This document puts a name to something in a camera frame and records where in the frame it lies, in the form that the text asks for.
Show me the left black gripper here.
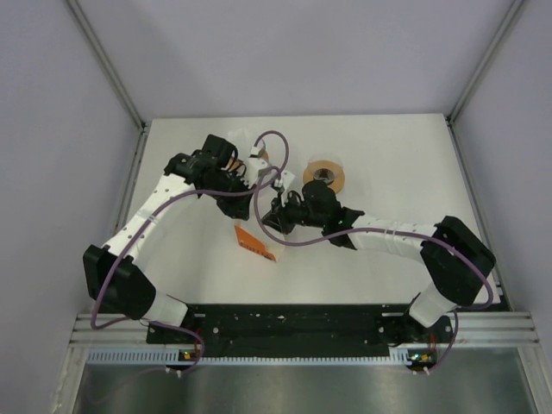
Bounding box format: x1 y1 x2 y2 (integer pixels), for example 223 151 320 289
205 171 258 221

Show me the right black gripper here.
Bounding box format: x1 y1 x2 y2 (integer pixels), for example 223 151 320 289
262 188 327 235

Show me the orange coffee filter pack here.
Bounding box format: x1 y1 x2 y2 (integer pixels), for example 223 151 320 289
234 220 285 262

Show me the clear glass dripper cone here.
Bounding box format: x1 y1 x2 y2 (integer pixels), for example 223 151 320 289
306 154 343 185

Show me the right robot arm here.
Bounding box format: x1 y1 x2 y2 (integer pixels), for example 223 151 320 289
255 181 496 342

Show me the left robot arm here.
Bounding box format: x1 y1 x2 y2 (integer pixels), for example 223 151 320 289
83 135 267 342

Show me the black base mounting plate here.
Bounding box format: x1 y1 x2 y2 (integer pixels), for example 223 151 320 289
146 304 453 358

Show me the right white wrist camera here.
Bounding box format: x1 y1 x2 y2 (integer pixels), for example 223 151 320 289
272 170 295 206

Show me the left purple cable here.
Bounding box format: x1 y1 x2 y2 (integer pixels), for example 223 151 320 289
90 166 281 376

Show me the purple cable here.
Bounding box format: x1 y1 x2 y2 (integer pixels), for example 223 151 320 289
90 166 281 376
254 130 495 375

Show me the grey cable duct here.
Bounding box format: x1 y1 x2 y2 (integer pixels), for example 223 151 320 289
87 348 436 368

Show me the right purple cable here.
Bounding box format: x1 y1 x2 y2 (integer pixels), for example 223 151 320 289
254 130 495 375

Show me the aluminium frame rail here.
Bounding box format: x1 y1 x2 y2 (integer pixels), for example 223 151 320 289
69 312 541 348

